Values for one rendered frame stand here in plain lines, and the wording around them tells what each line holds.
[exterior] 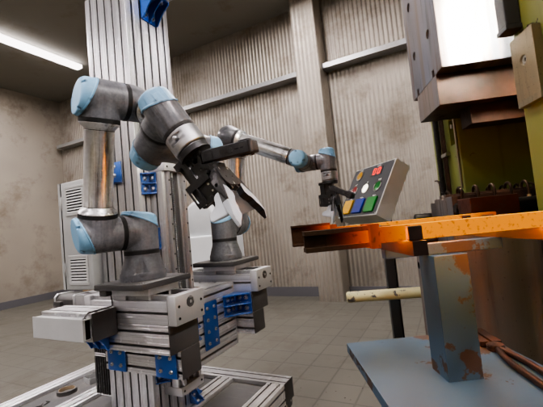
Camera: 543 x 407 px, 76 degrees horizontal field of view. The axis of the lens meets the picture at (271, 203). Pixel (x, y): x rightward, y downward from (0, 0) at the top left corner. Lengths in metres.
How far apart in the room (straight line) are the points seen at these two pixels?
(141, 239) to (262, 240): 3.68
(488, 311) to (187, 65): 5.48
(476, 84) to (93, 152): 1.16
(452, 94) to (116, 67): 1.27
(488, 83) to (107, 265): 1.53
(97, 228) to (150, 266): 0.21
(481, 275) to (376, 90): 3.64
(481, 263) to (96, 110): 1.12
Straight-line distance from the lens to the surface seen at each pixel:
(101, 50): 1.79
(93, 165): 1.18
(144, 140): 0.82
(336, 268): 4.18
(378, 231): 0.50
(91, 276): 1.66
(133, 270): 1.24
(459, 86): 1.24
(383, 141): 4.35
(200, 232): 4.25
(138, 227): 1.24
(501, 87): 1.28
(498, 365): 0.80
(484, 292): 1.06
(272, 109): 4.92
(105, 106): 1.16
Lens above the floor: 0.96
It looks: 3 degrees up
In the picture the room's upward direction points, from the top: 6 degrees counter-clockwise
